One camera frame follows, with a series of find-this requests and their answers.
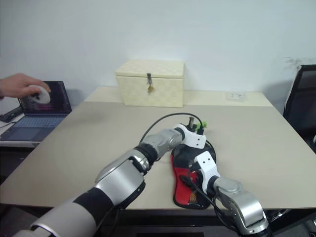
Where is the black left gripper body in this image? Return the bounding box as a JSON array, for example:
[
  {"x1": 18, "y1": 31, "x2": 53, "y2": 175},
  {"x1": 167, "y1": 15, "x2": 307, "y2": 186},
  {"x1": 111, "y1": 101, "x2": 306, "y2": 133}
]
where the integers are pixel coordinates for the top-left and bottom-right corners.
[{"x1": 186, "y1": 118, "x2": 207, "y2": 136}]

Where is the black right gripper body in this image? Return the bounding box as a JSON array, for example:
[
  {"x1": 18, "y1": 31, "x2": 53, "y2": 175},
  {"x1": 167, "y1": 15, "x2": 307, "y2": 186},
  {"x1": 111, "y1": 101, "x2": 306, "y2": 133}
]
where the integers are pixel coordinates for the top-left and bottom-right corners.
[{"x1": 188, "y1": 159, "x2": 202, "y2": 182}]

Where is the red and black mesh pouch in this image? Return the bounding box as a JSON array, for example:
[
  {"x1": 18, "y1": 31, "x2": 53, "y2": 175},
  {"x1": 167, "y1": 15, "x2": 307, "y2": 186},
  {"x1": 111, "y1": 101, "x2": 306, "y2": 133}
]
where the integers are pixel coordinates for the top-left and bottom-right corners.
[{"x1": 169, "y1": 139, "x2": 218, "y2": 209}]

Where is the white round controller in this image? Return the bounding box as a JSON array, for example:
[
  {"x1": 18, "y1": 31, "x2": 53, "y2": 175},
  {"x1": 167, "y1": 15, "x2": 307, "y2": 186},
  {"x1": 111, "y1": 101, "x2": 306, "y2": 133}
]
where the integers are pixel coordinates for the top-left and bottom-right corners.
[{"x1": 27, "y1": 84, "x2": 51, "y2": 104}]

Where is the person's bare hand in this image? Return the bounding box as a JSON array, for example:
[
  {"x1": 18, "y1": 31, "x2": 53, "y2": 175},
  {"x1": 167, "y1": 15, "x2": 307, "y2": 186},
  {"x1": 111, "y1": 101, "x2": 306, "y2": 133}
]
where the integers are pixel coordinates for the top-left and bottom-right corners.
[{"x1": 0, "y1": 73, "x2": 52, "y2": 100}]

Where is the cream woven storage box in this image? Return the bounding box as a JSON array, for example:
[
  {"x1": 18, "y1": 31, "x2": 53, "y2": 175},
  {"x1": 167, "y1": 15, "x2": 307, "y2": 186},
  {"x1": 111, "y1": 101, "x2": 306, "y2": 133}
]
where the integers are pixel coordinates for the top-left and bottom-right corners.
[{"x1": 115, "y1": 59, "x2": 185, "y2": 108}]

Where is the black office chair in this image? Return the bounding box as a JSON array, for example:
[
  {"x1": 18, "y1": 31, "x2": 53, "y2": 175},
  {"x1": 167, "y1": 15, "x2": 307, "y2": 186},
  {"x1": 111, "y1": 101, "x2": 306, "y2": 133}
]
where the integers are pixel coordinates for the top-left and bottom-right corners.
[{"x1": 283, "y1": 64, "x2": 316, "y2": 146}]

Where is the dark blue laptop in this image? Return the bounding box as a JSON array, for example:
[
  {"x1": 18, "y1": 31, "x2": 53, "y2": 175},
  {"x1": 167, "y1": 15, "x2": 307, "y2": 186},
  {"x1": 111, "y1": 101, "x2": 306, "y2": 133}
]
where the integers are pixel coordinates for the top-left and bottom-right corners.
[{"x1": 0, "y1": 80, "x2": 73, "y2": 143}]

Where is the black flat device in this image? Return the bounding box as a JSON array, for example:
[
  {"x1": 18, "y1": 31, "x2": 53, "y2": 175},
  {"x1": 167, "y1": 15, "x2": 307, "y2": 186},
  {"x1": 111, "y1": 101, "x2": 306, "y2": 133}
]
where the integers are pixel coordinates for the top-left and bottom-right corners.
[{"x1": 0, "y1": 107, "x2": 23, "y2": 123}]

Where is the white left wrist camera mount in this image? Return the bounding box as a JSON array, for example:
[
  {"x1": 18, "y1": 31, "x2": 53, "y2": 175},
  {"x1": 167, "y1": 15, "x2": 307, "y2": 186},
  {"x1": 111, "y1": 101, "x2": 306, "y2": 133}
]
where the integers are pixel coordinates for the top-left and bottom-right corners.
[{"x1": 172, "y1": 124, "x2": 207, "y2": 150}]

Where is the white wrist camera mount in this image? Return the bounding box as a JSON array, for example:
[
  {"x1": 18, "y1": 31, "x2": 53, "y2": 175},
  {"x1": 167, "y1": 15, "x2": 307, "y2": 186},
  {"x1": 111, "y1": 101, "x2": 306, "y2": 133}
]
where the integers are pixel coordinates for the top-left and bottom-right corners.
[
  {"x1": 172, "y1": 124, "x2": 207, "y2": 150},
  {"x1": 194, "y1": 151, "x2": 221, "y2": 196}
]

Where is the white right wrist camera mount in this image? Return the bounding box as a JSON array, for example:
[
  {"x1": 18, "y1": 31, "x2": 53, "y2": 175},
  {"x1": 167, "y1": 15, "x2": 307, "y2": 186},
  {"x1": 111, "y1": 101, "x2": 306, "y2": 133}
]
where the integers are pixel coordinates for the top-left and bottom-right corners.
[{"x1": 194, "y1": 151, "x2": 221, "y2": 196}]

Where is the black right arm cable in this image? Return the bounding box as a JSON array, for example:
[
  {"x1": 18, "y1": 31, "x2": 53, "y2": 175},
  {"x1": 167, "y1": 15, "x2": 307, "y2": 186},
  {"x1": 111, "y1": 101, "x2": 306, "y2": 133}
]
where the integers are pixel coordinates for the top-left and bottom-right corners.
[{"x1": 179, "y1": 170, "x2": 237, "y2": 233}]

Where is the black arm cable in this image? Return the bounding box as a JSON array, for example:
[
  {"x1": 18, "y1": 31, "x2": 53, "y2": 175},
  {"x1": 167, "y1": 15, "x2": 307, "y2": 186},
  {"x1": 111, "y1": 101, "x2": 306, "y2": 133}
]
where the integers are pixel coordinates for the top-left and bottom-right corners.
[
  {"x1": 138, "y1": 113, "x2": 198, "y2": 146},
  {"x1": 179, "y1": 170, "x2": 237, "y2": 233}
]

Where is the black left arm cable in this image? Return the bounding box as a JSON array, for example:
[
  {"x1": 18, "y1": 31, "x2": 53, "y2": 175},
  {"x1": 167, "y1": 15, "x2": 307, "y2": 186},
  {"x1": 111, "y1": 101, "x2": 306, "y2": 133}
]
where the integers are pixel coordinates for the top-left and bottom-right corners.
[{"x1": 138, "y1": 113, "x2": 198, "y2": 146}]

